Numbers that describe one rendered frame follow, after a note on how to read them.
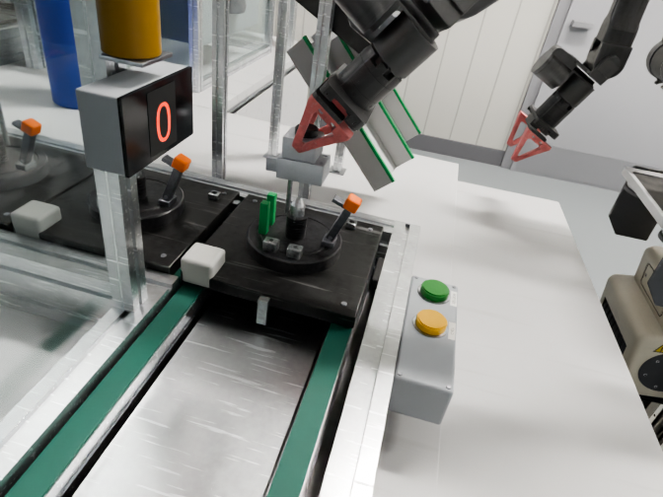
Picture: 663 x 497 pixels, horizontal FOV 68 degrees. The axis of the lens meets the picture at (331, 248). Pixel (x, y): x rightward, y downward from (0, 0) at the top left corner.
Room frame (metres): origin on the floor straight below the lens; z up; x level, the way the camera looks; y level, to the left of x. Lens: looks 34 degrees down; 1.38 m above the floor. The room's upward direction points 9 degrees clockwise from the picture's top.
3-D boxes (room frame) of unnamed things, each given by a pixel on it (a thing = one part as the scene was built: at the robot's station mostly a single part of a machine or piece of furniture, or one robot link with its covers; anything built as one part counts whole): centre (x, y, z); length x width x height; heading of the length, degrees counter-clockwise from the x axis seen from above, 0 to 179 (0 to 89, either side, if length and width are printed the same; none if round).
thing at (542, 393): (0.76, -0.16, 0.84); 0.90 x 0.70 x 0.03; 174
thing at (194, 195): (0.65, 0.31, 1.01); 0.24 x 0.24 x 0.13; 81
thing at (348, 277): (0.61, 0.06, 0.96); 0.24 x 0.24 x 0.02; 81
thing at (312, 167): (0.61, 0.07, 1.12); 0.08 x 0.04 x 0.07; 82
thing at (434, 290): (0.56, -0.15, 0.96); 0.04 x 0.04 x 0.02
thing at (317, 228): (0.61, 0.06, 0.98); 0.14 x 0.14 x 0.02
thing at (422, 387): (0.49, -0.14, 0.93); 0.21 x 0.07 x 0.06; 171
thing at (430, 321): (0.49, -0.14, 0.96); 0.04 x 0.04 x 0.02
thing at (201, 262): (0.53, 0.17, 0.97); 0.05 x 0.05 x 0.04; 81
